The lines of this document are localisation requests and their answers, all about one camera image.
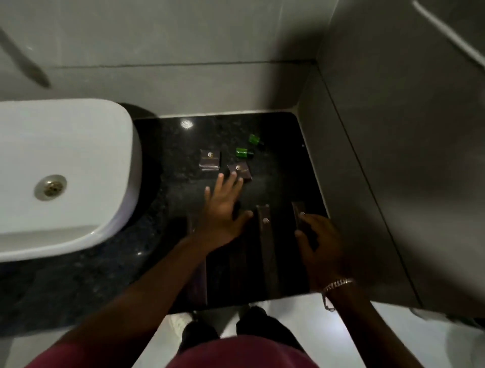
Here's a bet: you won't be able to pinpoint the white ceramic fixture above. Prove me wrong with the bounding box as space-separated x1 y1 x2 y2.
411 306 485 368

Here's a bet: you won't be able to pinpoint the white ceramic sink basin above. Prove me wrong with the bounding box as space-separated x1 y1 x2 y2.
0 98 143 263

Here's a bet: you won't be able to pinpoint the silver chain bracelet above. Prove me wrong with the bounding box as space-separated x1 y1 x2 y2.
321 278 355 312

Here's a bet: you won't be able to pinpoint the long brown box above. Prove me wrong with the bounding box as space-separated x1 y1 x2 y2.
187 217 208 306
291 201 320 251
255 204 282 299

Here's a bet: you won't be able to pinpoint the person's maroon shirt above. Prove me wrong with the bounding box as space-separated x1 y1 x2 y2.
26 335 321 368

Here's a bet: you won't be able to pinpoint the person's left hand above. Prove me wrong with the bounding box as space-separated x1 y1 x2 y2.
196 172 254 253

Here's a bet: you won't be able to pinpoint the metal towel bar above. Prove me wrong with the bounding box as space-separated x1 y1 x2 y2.
412 0 485 70

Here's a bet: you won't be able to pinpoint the person's right hand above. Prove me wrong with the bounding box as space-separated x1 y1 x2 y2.
294 213 355 292

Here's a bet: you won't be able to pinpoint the metal sink drain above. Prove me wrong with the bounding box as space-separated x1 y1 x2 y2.
34 174 67 201

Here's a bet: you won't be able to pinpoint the person's left forearm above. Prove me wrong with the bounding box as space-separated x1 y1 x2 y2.
62 237 228 366

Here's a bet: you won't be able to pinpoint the person's dark trousers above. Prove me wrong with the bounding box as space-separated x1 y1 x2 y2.
181 306 306 355

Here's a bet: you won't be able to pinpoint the person's right forearm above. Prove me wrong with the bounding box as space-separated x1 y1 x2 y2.
325 281 427 368

